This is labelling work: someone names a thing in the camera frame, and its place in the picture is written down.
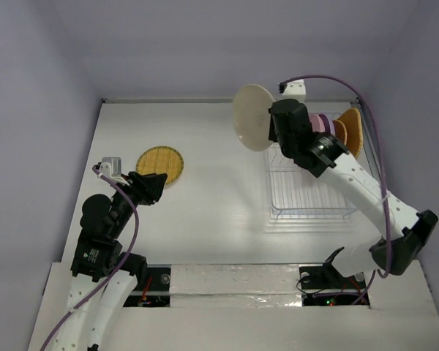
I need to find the cream plastic plate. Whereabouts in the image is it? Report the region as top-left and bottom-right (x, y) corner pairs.
(233, 84), (275, 152)

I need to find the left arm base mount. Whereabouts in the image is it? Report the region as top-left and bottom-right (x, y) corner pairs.
(124, 265), (171, 308)

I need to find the pink plastic plate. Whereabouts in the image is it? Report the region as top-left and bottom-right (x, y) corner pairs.
(309, 113), (326, 133)

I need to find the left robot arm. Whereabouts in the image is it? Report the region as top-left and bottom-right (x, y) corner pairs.
(41, 162), (168, 350)

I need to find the green rimmed woven bamboo plate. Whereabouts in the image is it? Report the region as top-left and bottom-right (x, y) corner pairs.
(136, 146), (184, 186)

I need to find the purple plastic plate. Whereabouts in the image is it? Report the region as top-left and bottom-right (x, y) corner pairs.
(319, 113), (335, 135)

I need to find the large square woven tray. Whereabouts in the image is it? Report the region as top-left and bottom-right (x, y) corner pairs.
(339, 107), (364, 159)

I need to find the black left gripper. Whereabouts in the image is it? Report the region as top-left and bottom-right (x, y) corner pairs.
(110, 169), (167, 235)

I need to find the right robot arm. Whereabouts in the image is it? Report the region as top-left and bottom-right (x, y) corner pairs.
(269, 99), (438, 287)

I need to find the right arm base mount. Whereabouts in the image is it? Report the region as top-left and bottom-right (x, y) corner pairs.
(296, 247), (370, 307)

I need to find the small round woven plate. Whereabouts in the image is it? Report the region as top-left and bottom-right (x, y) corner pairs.
(332, 119), (348, 145)

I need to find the white wire dish rack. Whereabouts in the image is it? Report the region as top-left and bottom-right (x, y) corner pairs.
(266, 113), (377, 221)

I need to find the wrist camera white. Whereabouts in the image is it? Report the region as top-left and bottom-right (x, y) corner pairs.
(99, 156), (121, 178)
(279, 80), (307, 103)

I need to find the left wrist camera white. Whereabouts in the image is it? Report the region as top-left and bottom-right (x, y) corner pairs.
(99, 156), (121, 178)

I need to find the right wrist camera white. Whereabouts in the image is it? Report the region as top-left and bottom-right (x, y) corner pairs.
(279, 80), (307, 103)

